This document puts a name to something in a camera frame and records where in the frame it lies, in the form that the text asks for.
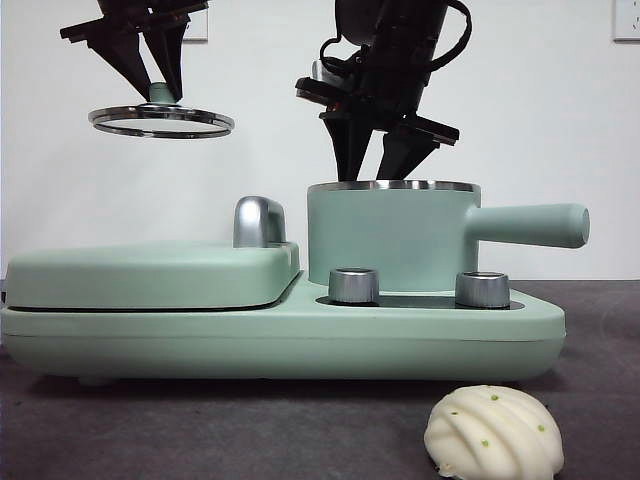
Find mint green griddle cover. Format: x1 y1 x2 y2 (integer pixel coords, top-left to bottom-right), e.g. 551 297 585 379
5 241 301 308

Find silver griddle cover handle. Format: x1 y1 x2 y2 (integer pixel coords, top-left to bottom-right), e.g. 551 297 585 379
233 196 287 250

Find pleated white bun green flecks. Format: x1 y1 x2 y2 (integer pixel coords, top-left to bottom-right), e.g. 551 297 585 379
423 384 565 477

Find mint green pot with handle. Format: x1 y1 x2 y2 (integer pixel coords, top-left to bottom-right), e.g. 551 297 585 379
305 178 591 295

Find mint green breakfast machine base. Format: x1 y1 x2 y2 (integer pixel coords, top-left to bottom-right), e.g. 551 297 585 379
0 272 567 389

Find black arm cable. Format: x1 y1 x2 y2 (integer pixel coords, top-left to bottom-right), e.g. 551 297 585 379
433 0 474 69

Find black camera cable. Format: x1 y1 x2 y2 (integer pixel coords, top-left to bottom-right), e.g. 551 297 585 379
319 35 371 71

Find white wall socket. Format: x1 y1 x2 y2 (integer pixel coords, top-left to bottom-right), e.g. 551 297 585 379
612 0 640 42
185 8 209 42

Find glass pot lid green knob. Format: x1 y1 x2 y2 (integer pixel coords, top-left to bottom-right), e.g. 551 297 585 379
88 81 236 140

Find pale grey right camera box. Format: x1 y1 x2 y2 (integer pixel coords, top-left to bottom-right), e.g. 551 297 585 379
311 58 344 90

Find black control panel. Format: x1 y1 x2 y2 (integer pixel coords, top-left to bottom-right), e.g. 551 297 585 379
316 293 526 310

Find silver control knob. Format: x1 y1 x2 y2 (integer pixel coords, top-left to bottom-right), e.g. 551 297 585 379
454 271 511 308
328 268 381 305

